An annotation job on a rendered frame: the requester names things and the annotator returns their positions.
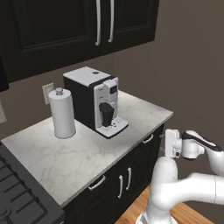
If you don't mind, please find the short white cupboard handle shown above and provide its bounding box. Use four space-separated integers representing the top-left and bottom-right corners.
125 166 132 192
117 174 124 200

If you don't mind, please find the narrow black upper cupboard door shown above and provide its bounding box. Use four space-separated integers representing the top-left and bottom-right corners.
101 0 161 56

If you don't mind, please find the long white cupboard handle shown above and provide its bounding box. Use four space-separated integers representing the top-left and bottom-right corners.
107 0 116 44
94 0 102 46

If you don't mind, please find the wide black upper cupboard door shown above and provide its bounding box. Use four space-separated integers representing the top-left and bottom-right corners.
0 0 105 84

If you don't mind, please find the black hob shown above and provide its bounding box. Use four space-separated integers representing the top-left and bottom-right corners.
0 142 67 224

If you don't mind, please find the black lower cupboard door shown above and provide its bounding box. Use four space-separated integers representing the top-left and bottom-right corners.
111 163 126 224
123 148 154 211

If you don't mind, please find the white drawer handle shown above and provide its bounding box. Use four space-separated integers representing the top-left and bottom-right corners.
87 174 107 192
142 133 155 145

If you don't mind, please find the white wall outlet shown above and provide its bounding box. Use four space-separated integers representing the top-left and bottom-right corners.
41 82 55 105
0 101 8 124

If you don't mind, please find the black and white coffee machine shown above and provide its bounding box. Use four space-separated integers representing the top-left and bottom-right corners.
62 66 130 140

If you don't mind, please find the white paper towel roll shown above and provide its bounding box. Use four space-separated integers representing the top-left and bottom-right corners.
47 87 77 140

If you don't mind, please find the black drawer front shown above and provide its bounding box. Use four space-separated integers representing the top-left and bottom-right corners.
136 123 165 160
63 169 116 218

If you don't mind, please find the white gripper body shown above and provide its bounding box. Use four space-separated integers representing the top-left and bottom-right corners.
164 128 181 158

